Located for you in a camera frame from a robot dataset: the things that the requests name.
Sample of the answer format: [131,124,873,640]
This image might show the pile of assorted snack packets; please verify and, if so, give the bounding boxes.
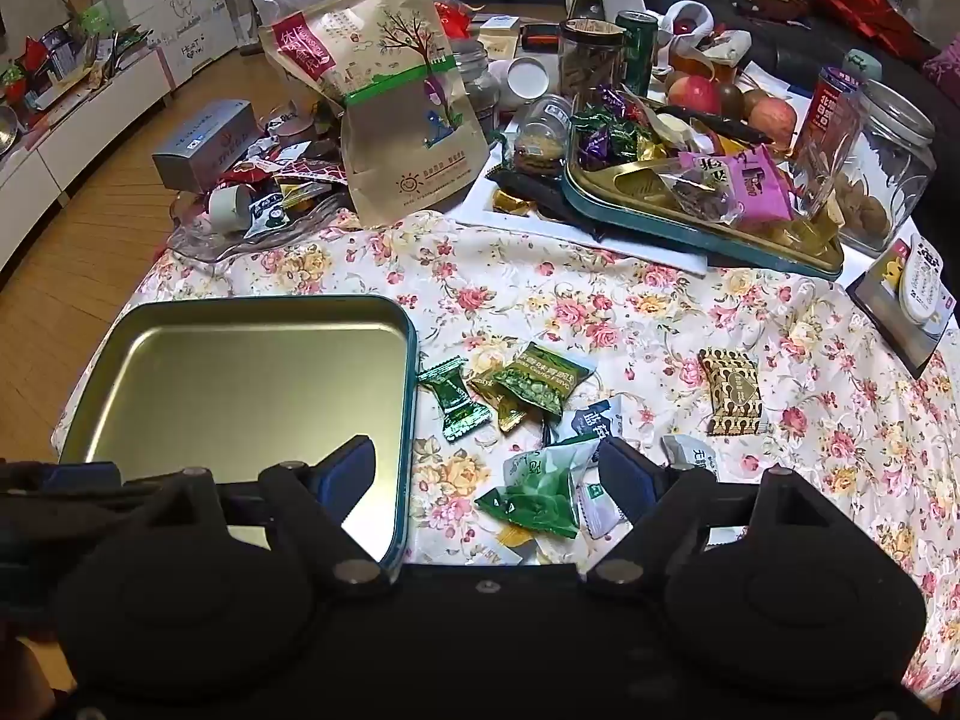
[202,116,353,233]

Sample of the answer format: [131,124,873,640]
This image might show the brown gold patterned packet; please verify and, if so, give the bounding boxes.
[697,347,772,437]

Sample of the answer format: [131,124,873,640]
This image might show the green pea snack packet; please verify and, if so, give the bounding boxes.
[491,341,597,421]

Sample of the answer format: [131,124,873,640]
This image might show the white sesame crisp packet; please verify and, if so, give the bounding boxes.
[660,433,721,481]

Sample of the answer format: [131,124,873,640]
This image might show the white low cabinet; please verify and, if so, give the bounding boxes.
[0,41,179,271]

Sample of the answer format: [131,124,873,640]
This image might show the grey cardboard box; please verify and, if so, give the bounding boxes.
[151,99,265,192]

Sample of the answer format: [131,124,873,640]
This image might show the yellow silver snack packet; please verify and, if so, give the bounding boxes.
[465,523,537,567]

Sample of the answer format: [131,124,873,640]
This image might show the clear plastic tray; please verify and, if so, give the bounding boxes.
[166,157,357,265]

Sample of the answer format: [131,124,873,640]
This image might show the red apple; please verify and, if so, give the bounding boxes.
[748,95,800,151]
[666,73,722,115]

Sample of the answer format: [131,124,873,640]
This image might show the small clear cookie jar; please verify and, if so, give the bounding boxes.
[510,94,575,177]

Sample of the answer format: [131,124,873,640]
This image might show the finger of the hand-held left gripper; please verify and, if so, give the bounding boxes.
[0,459,125,503]

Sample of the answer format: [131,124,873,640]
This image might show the floral tablecloth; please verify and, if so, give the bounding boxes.
[52,206,960,698]

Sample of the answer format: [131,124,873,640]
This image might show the white green snack packet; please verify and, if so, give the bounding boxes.
[474,439,601,541]

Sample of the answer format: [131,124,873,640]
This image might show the pile of purple green candies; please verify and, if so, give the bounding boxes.
[571,86,680,170]

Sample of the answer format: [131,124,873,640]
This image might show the pile of papers and clutter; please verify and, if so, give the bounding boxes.
[0,0,158,136]

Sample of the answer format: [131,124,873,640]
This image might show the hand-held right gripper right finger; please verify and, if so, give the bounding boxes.
[586,435,841,593]

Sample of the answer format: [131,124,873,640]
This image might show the green candy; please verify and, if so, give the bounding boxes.
[416,361,492,443]

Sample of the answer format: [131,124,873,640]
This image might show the white jar lid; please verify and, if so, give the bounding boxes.
[504,56,556,110]

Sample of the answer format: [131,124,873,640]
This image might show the large clear plastic jar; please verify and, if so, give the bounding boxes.
[838,79,938,256]

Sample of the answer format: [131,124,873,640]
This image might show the black snack packet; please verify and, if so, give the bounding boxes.
[486,165,601,237]

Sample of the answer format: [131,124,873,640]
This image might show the teal tin tray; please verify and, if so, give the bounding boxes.
[58,294,419,567]

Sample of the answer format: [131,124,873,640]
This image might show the white remote control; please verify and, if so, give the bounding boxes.
[896,236,960,323]

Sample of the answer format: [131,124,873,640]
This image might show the white flat board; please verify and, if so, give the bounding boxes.
[454,109,710,275]

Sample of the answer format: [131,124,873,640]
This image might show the small white box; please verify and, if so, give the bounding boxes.
[480,15,522,61]

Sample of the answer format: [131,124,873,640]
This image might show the red cloth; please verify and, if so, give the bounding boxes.
[802,0,935,65]

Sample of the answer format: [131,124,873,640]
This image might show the teal tin with snacks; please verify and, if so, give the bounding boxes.
[559,94,847,282]

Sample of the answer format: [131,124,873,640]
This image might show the pink snack packet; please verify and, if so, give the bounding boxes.
[679,146,794,224]

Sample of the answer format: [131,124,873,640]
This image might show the clear packet brown snacks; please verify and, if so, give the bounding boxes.
[658,169,743,226]

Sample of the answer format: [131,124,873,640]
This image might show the dark lid glass jar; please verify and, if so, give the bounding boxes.
[556,19,627,117]

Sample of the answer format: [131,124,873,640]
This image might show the kraft paper snack bag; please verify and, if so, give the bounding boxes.
[259,0,490,230]

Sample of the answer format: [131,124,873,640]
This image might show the metal lid glass jar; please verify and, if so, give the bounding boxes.
[450,41,502,143]

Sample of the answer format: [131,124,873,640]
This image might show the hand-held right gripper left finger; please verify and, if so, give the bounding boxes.
[135,435,392,597]

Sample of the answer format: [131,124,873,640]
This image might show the dark book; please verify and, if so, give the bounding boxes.
[846,234,960,380]

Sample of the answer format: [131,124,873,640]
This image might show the white blue snack packet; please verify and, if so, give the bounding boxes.
[551,397,627,458]

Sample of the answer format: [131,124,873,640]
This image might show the red label clear jar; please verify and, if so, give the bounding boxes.
[791,66,863,222]

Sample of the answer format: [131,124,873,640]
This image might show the green drink can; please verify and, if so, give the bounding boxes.
[615,10,659,98]

